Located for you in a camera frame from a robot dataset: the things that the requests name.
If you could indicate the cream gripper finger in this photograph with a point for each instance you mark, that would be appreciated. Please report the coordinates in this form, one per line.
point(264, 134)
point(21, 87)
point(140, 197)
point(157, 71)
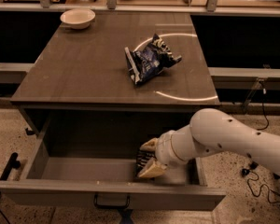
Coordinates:
point(150, 145)
point(152, 169)

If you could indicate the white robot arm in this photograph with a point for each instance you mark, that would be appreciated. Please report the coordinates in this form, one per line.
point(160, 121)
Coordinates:
point(209, 132)

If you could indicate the open grey top drawer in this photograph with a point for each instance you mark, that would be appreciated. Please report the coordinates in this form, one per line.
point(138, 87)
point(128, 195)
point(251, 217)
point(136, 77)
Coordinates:
point(82, 153)

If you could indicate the grey drawer cabinet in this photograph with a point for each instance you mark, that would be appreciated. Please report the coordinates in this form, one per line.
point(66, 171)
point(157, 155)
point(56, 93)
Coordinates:
point(81, 89)

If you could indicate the blue chip bag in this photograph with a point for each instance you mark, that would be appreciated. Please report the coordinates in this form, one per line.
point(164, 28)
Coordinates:
point(146, 64)

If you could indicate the black bar left floor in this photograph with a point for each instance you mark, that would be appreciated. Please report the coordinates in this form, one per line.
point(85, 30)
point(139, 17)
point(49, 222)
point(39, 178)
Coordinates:
point(12, 163)

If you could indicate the white ceramic bowl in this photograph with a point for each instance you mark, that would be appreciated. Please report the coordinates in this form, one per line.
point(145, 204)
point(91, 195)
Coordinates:
point(78, 18)

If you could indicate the black drawer handle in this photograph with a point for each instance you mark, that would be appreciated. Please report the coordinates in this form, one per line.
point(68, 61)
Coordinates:
point(111, 201)

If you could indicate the grey shelf rail right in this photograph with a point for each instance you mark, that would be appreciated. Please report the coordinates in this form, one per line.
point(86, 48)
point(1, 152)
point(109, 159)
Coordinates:
point(245, 78)

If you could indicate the grey shelf rail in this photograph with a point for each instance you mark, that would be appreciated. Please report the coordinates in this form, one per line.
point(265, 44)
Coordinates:
point(14, 73)
point(245, 78)

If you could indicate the grey shelf rail left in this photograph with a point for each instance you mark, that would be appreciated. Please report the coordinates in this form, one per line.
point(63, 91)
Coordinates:
point(14, 73)

